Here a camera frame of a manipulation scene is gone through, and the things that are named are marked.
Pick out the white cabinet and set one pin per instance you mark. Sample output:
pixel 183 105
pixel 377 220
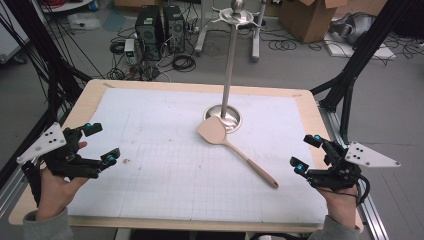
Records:
pixel 10 40

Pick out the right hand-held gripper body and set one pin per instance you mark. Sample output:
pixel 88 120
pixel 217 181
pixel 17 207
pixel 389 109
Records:
pixel 340 175

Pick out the person's left hand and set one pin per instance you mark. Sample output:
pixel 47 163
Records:
pixel 55 195

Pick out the clear plastic bag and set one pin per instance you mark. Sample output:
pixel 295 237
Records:
pixel 83 20

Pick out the brown cardboard box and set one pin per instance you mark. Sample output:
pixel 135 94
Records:
pixel 308 20

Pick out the slim black computer tower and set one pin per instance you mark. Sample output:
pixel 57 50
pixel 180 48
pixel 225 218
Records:
pixel 174 28

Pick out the white stand leg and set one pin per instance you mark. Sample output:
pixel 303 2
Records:
pixel 256 43
pixel 201 36

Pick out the white grid mat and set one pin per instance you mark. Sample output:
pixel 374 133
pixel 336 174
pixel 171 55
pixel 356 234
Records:
pixel 173 173

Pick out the grey bag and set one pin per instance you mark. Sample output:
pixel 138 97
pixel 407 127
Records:
pixel 356 28

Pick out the aluminium rail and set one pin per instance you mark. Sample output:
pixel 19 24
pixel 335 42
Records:
pixel 373 213
pixel 10 193

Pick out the round white table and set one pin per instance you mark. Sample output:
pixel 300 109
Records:
pixel 66 6

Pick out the large black computer tower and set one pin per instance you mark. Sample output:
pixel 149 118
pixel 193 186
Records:
pixel 149 31

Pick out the small white power supply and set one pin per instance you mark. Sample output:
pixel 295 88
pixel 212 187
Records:
pixel 130 50

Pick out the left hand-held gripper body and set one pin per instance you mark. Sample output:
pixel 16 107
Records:
pixel 66 163

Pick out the person's right hand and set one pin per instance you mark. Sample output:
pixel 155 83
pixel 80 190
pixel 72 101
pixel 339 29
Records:
pixel 341 206

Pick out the white flat board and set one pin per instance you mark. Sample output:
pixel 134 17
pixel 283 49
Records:
pixel 376 51

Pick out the steel utensil hanging stand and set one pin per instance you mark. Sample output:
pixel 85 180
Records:
pixel 229 73

